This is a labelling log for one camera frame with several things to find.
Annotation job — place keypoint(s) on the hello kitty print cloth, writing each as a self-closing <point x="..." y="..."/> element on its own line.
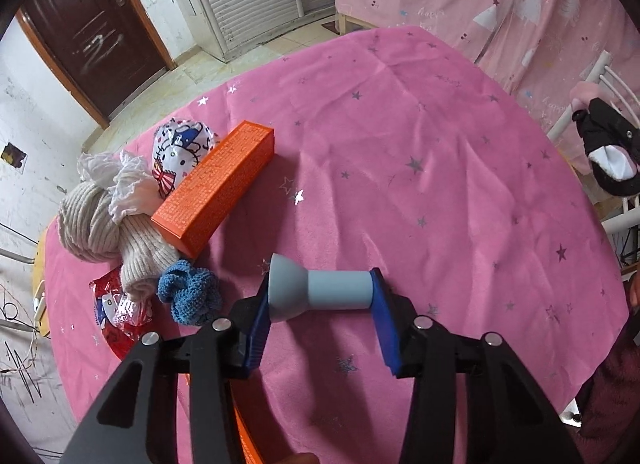
<point x="178" y="148"/>

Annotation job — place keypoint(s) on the pink tree-print bed curtain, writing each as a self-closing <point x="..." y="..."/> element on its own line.
<point x="537" y="50"/>

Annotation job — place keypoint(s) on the person's right hand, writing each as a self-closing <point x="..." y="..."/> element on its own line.
<point x="633" y="291"/>

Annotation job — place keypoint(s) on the person's left hand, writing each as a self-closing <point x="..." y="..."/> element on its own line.
<point x="301" y="458"/>

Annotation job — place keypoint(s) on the red white snack wrapper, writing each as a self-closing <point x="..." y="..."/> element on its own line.
<point x="122" y="322"/>

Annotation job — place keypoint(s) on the grey plastic cup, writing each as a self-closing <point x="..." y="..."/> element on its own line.
<point x="293" y="289"/>

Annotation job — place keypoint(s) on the black white pink sock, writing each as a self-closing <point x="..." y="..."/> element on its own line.
<point x="611" y="142"/>

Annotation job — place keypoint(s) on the orange rectangular box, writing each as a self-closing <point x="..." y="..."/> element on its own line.
<point x="192" y="213"/>

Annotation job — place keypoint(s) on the blue knitted sock ball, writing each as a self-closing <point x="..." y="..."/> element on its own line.
<point x="192" y="293"/>

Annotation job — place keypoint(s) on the beige knitted scarf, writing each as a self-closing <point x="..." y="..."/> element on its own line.
<point x="88" y="231"/>

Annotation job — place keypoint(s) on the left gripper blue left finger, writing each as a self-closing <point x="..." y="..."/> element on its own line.
<point x="229" y="348"/>

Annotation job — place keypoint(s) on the dark brown door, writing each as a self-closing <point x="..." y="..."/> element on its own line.
<point x="101" y="51"/>

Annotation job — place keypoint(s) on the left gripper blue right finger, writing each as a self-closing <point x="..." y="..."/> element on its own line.
<point x="418" y="347"/>

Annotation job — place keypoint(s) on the white plastic bag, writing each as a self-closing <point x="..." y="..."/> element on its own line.
<point x="130" y="187"/>

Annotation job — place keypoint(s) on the pink star tablecloth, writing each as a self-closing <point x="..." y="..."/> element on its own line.
<point x="392" y="151"/>

